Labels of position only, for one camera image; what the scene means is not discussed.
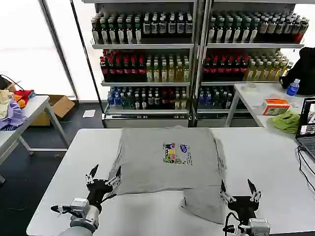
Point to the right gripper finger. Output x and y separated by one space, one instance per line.
254 190
225 191

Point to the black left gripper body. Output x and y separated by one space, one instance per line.
98 188

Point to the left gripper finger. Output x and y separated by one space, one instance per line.
91 175
115 177

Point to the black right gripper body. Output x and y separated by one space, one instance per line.
242 205

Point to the grey printed t-shirt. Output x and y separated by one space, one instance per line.
160 177

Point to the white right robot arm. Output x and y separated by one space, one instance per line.
258 227

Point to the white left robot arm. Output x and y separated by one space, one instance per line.
82 225

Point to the white sheet on floor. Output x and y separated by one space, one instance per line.
88 113

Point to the green cloth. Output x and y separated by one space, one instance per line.
285 123

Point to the brown cardboard box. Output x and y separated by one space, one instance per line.
59 105

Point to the open laptop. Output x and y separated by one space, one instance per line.
307 127

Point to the orange tissue box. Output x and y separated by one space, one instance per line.
274 106

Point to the white side table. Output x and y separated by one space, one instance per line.
37 104

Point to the white desk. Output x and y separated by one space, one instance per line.
256 96

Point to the purple cloth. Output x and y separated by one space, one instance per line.
13 114

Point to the orange cloth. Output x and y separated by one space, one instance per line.
19 100

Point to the red cloth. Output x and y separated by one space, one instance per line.
24 94

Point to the clear water bottle blue label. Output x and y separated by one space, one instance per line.
292 89

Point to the cream cloth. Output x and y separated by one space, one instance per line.
4 103

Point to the metal shelf with bottles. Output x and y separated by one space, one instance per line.
241 64
147 64

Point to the black slanted pole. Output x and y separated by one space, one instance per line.
87 56

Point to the black bag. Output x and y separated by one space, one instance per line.
304 68

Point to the grey window frame post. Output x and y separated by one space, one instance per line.
57 46

